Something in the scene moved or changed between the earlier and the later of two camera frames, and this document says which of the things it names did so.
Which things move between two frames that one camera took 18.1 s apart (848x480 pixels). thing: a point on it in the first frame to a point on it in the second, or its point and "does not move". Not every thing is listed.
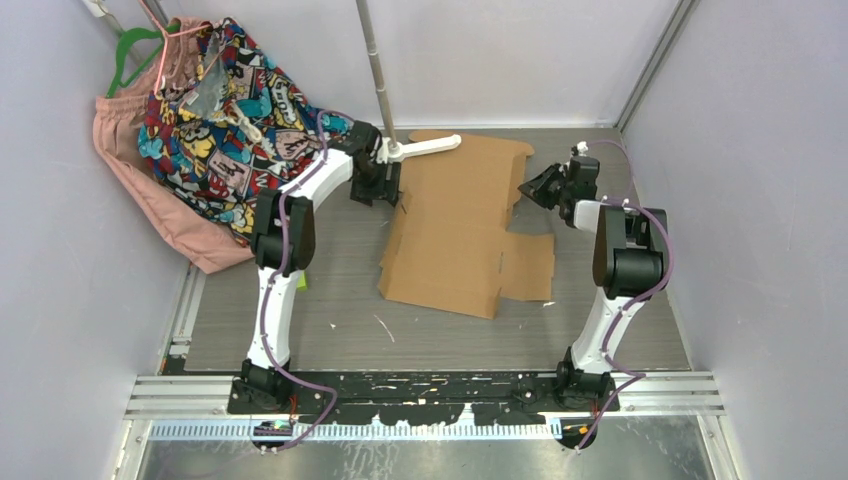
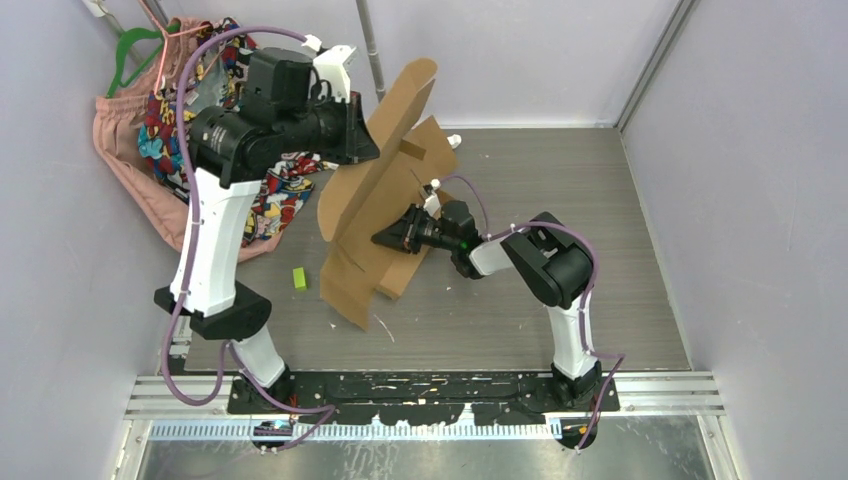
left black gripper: [386, 190] to [358, 144]
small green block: [302, 282] does not move
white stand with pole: [394, 150] does not move
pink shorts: [117, 121] does not move
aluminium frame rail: [191, 406] does not move
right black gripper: [536, 189] to [403, 235]
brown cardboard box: [447, 247] to [389, 166]
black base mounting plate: [459, 397] does not move
